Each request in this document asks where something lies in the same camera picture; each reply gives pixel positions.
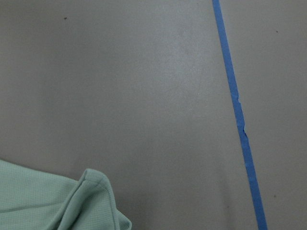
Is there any olive green long-sleeve shirt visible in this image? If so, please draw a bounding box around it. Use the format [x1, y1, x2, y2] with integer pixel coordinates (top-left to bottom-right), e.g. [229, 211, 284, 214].
[0, 161, 132, 230]

